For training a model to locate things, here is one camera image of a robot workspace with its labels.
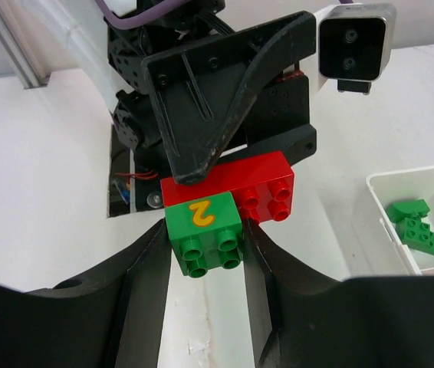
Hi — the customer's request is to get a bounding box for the white three-compartment plastic bin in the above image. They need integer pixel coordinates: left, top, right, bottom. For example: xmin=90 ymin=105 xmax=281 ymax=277
xmin=354 ymin=166 xmax=434 ymax=275

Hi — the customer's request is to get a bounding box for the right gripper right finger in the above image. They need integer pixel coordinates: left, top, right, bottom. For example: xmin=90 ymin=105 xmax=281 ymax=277
xmin=243 ymin=220 xmax=434 ymax=367

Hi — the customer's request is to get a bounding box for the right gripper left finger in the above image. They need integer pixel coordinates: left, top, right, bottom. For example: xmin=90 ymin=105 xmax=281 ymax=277
xmin=0 ymin=220 xmax=171 ymax=367

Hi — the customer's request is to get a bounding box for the green duplo brick with number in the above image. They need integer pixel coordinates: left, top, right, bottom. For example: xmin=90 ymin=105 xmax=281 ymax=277
xmin=165 ymin=192 xmax=243 ymax=278

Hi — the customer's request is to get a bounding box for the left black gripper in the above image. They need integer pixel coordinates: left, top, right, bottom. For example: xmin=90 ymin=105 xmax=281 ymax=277
xmin=107 ymin=1 xmax=317 ymax=185

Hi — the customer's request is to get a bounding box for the green curved duplo brick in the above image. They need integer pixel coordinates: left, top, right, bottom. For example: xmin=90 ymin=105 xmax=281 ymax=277
xmin=386 ymin=199 xmax=430 ymax=223

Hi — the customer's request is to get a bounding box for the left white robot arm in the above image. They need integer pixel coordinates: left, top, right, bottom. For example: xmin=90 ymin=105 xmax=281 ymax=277
xmin=28 ymin=1 xmax=317 ymax=186

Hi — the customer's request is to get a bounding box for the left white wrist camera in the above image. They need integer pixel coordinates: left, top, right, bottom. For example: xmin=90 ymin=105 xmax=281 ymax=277
xmin=318 ymin=1 xmax=397 ymax=95

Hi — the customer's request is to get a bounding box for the red duplo brick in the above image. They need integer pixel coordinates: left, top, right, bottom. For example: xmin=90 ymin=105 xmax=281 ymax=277
xmin=160 ymin=151 xmax=294 ymax=223

